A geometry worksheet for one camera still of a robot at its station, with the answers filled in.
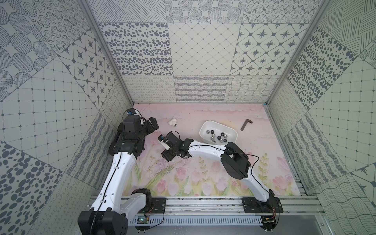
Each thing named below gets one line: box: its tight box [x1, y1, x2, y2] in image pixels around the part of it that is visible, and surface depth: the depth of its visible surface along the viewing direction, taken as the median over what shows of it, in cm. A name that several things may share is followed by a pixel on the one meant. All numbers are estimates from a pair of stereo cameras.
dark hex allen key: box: [240, 118, 254, 132], surface depth 110 cm
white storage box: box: [199, 119, 238, 145], surface depth 103 cm
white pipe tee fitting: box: [167, 117, 179, 128], surface depth 107 cm
